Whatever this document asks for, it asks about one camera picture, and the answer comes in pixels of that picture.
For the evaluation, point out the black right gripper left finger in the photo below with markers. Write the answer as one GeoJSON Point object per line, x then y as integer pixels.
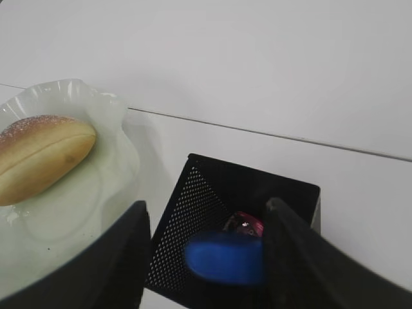
{"type": "Point", "coordinates": [110, 273]}

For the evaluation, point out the blue pencil sharpener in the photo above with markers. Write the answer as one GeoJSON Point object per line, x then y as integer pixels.
{"type": "Point", "coordinates": [226, 258]}

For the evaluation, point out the pink pencil sharpener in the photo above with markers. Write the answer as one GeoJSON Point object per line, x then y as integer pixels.
{"type": "Point", "coordinates": [243, 223]}

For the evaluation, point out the pale green wavy glass plate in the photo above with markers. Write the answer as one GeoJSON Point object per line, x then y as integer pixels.
{"type": "Point", "coordinates": [41, 234]}

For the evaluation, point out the black mesh pen holder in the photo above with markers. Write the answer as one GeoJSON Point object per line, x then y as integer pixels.
{"type": "Point", "coordinates": [208, 192]}

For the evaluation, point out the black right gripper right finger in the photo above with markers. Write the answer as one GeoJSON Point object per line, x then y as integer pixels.
{"type": "Point", "coordinates": [306, 271]}

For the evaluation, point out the sugared bread roll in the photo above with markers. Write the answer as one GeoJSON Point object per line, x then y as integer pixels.
{"type": "Point", "coordinates": [38, 151]}

